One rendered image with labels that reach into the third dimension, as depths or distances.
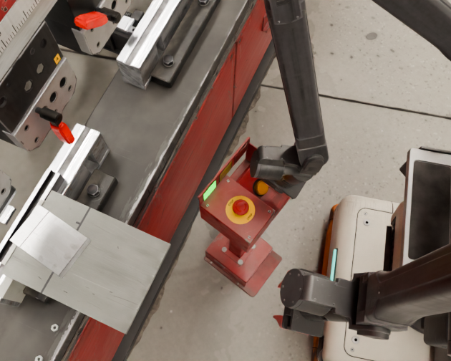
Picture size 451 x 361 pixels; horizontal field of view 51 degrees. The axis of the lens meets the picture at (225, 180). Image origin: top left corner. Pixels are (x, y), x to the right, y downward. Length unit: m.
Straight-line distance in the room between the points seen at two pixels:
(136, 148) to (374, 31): 1.64
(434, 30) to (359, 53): 1.62
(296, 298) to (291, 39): 0.38
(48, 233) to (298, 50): 0.57
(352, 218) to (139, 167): 0.89
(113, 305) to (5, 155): 1.44
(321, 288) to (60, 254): 0.50
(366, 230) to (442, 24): 1.06
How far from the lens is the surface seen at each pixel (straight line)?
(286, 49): 0.75
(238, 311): 1.89
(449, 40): 0.82
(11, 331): 1.10
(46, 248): 0.96
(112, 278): 0.92
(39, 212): 0.98
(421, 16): 0.77
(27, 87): 0.75
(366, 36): 2.47
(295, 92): 0.81
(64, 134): 0.80
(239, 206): 1.12
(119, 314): 0.91
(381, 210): 1.77
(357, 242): 1.71
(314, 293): 0.68
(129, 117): 1.16
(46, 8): 0.74
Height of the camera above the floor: 1.88
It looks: 70 degrees down
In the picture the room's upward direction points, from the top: 2 degrees clockwise
